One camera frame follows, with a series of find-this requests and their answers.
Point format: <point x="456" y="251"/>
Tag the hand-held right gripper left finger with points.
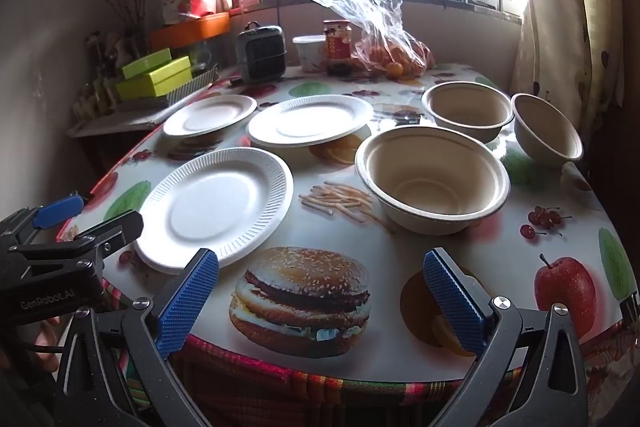
<point x="187" y="302"/>

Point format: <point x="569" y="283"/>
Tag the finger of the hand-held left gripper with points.
<point x="60" y="211"/>
<point x="117" y="227"/>

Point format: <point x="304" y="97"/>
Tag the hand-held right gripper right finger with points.
<point x="455" y="302"/>

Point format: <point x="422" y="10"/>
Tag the white foam plate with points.
<point x="210" y="114"/>
<point x="310" y="119"/>
<point x="215" y="207"/>

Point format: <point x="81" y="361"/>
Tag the beige paper bowl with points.
<point x="465" y="107"/>
<point x="545" y="127"/>
<point x="430" y="182"/>

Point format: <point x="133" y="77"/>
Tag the person's left hand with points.
<point x="47" y="337"/>

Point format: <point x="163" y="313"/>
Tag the food print tablecloth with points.
<point x="390" y="257"/>

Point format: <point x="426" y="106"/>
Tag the white side shelf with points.
<point x="115" y="122"/>

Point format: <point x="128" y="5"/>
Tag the green box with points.
<point x="155" y="82"/>
<point x="147" y="63"/>

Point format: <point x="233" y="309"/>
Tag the striped tray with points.
<point x="196" y="84"/>

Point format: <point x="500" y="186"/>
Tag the orange tray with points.
<point x="192" y="29"/>

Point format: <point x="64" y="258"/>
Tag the small grey heater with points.
<point x="262" y="54"/>

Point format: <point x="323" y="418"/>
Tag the plastic bag of oranges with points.
<point x="395" y="57"/>

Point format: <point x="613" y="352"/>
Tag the white plastic tub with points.
<point x="309" y="54"/>

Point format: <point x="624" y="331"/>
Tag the glass jar with red label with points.
<point x="337" y="47"/>

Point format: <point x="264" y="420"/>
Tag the patterned cream curtain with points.
<point x="565" y="7"/>

